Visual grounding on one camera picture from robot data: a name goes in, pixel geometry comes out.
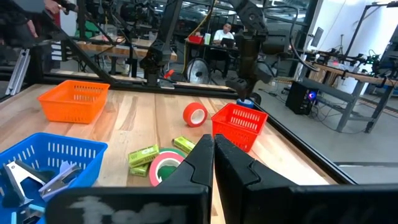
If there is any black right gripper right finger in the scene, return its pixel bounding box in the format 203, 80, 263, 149
213, 134, 398, 224

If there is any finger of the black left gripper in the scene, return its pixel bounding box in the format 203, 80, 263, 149
241, 86, 255, 101
226, 77, 248, 94

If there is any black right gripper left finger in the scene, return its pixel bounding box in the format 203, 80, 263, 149
45, 133, 215, 224

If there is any blue tape roll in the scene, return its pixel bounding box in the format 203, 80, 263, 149
236, 98, 255, 109

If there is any pink tape roll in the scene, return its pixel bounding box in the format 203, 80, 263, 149
148, 151, 185, 187

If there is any green tape roll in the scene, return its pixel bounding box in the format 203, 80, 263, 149
158, 147, 187, 159

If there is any red tape roll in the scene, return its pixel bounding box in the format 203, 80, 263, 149
182, 101, 208, 128

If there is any purple staple remover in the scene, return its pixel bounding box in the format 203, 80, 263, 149
39, 161, 82, 202

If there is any light blue staple remover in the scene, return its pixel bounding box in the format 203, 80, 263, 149
11, 203, 46, 224

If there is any red plastic basket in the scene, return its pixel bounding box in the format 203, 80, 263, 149
211, 103, 269, 153

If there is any round floor fan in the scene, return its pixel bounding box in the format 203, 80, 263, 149
186, 58, 210, 84

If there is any person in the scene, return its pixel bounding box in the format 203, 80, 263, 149
213, 23, 234, 44
0, 0, 78, 47

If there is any black computer tower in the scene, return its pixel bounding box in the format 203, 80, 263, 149
285, 81, 318, 115

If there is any green staple box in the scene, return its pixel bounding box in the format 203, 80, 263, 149
127, 144, 160, 168
129, 163, 151, 178
172, 136, 197, 154

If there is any black monitor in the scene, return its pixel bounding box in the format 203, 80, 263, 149
310, 27, 324, 48

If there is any wooden workbench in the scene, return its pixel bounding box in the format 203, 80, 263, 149
306, 60, 398, 133

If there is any wooden background table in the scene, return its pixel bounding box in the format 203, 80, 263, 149
76, 34, 178, 62

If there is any orange plastic basket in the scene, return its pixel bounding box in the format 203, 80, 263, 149
37, 80, 111, 124

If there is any blue plastic basket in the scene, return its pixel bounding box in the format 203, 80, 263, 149
0, 132, 109, 224

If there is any person's hand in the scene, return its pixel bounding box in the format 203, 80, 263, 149
43, 0, 63, 15
26, 20, 39, 39

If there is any aluminium extrusion bar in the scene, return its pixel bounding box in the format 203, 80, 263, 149
5, 49, 31, 96

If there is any black table frame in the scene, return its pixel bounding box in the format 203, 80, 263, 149
0, 30, 355, 185

